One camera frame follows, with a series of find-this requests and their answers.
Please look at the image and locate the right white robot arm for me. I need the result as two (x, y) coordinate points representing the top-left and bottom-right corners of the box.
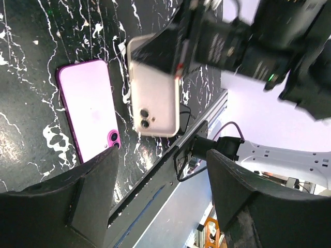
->
(131, 1), (330, 120)

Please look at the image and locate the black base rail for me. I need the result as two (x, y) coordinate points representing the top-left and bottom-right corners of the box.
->
(103, 120), (208, 247)

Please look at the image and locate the pink phone case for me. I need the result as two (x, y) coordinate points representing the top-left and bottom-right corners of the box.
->
(127, 34), (180, 137)

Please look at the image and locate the purple smartphone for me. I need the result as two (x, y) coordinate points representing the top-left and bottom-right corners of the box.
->
(56, 60), (121, 163)

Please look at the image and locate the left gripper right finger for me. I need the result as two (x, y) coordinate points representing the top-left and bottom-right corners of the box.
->
(206, 149), (330, 247)

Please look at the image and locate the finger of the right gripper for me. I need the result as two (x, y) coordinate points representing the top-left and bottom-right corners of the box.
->
(131, 23), (186, 76)

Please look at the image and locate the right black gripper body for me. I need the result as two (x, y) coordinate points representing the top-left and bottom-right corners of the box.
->
(178, 1), (250, 77)

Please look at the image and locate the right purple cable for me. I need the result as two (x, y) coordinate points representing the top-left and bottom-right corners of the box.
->
(212, 121), (245, 142)

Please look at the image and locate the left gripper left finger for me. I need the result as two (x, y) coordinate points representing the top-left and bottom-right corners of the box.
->
(1, 147), (119, 247)

